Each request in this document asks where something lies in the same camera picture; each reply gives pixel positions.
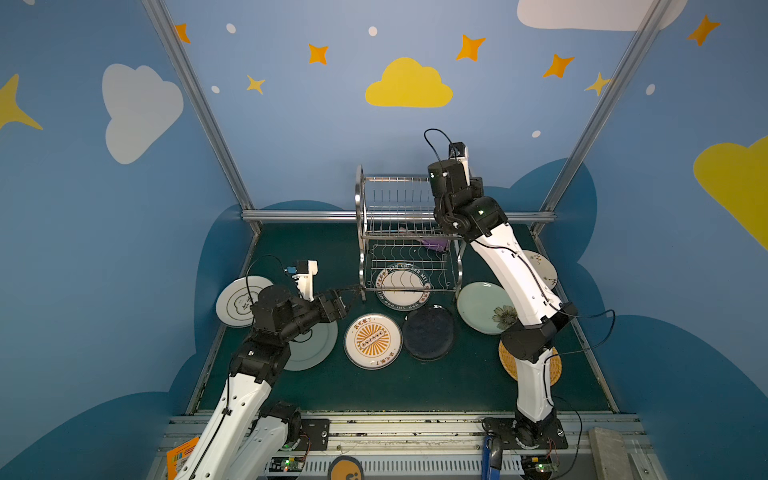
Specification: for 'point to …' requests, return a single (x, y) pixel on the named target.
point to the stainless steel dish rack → (400, 245)
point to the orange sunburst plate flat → (373, 341)
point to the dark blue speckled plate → (428, 332)
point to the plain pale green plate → (312, 347)
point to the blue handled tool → (492, 458)
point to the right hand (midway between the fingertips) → (471, 181)
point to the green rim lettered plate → (402, 287)
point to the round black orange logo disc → (345, 468)
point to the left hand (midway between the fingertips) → (353, 292)
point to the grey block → (610, 457)
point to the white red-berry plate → (543, 268)
